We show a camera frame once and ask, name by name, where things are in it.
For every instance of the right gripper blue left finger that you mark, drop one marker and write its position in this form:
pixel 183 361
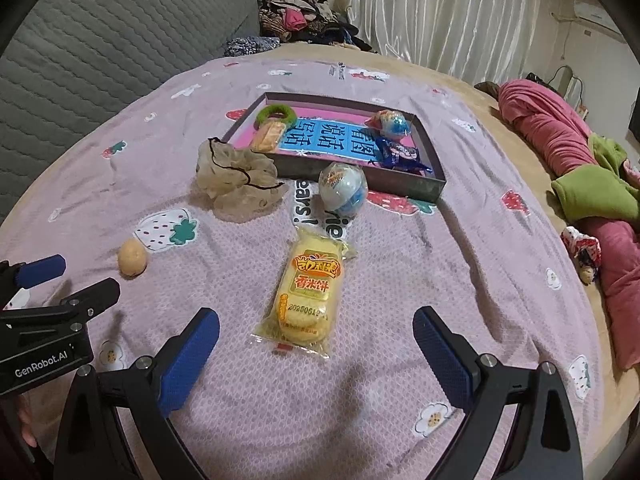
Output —
pixel 91 442

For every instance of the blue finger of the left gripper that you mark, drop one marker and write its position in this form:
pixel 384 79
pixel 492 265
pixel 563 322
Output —
pixel 28 275
pixel 89 302

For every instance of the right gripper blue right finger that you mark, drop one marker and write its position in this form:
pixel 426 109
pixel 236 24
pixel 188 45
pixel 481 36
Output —
pixel 542 442

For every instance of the yellow rice cracker packet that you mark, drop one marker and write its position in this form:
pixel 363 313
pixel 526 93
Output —
pixel 305 305

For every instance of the beige mesh hair scrunchie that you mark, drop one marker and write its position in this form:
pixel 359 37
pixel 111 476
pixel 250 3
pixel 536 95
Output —
pixel 240 184

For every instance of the white surprise egg toy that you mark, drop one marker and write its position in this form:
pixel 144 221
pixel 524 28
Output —
pixel 343 189

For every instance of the small tan egg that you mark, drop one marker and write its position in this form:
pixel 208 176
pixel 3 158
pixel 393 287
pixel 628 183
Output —
pixel 131 258

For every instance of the floral patterned cloth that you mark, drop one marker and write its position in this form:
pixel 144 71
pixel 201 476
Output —
pixel 585 251

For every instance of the pink strawberry print blanket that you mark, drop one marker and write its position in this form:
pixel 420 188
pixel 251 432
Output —
pixel 487 258

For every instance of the orange rice cracker packet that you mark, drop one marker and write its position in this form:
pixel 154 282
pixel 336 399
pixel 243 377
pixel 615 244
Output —
pixel 268 135

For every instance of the grey quilted headboard cover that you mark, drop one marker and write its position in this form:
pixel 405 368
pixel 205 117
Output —
pixel 74 64

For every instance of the green fleece garment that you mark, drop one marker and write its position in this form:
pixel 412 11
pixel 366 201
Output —
pixel 608 189

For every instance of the green fuzzy hair scrunchie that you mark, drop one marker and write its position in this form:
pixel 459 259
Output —
pixel 279 113

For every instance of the blue floral pillow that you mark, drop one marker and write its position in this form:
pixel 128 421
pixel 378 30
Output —
pixel 250 45

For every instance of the pink and blue book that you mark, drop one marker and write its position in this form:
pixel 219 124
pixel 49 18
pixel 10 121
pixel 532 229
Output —
pixel 336 132

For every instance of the pink rolled quilt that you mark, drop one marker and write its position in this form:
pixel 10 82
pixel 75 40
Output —
pixel 560 137

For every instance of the blue Oreo cookie packet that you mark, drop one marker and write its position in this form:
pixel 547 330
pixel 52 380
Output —
pixel 397 156

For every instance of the shallow grey cardboard tray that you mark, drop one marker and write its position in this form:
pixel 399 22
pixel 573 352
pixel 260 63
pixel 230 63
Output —
pixel 425 187

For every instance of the blue surprise egg toy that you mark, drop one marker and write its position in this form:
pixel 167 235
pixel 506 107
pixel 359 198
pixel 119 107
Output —
pixel 390 123

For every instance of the pile of assorted clothes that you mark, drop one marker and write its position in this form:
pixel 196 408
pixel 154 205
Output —
pixel 310 21

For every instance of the white satin curtain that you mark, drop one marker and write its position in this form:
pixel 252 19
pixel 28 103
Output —
pixel 472 40

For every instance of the metal chair frame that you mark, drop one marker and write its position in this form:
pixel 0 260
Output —
pixel 568 85

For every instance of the white wall air conditioner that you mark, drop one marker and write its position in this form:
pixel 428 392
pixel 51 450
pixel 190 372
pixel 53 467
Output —
pixel 594 14

